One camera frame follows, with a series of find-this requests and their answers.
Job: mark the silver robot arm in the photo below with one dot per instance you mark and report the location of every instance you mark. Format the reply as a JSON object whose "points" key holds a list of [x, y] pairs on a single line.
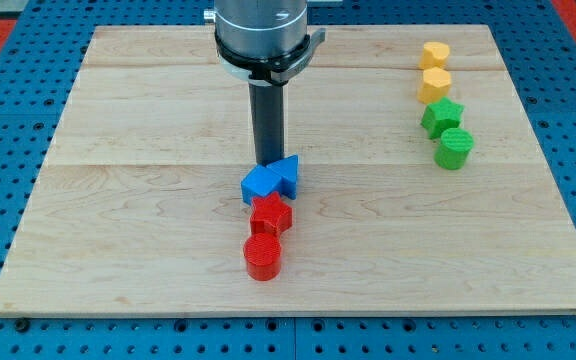
{"points": [[263, 43]]}

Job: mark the red cylinder block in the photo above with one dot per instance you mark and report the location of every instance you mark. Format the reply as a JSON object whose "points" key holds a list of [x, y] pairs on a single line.
{"points": [[262, 253]]}

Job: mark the light wooden board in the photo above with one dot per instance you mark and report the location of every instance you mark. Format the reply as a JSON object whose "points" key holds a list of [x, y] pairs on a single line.
{"points": [[137, 209]]}

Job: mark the yellow heart block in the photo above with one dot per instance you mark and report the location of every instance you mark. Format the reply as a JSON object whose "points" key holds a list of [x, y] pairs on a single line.
{"points": [[434, 54]]}

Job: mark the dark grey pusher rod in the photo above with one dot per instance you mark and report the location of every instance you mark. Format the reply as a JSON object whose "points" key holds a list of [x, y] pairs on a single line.
{"points": [[267, 110]]}

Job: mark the green cylinder block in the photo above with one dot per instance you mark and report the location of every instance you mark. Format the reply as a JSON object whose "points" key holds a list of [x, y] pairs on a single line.
{"points": [[454, 148]]}

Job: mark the yellow hexagon block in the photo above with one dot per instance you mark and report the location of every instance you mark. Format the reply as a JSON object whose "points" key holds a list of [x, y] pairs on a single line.
{"points": [[435, 84]]}

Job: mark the blue triangle block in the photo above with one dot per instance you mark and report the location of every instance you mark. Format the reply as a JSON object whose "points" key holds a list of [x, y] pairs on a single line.
{"points": [[287, 169]]}

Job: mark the red star block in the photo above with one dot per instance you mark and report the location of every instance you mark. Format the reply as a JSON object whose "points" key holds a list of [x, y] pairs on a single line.
{"points": [[270, 215]]}

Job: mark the green star block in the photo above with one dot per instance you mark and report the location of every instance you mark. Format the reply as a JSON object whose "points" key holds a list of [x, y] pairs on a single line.
{"points": [[440, 116]]}

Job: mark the blue cube block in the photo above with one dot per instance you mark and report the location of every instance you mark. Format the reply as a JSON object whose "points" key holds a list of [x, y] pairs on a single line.
{"points": [[260, 181]]}

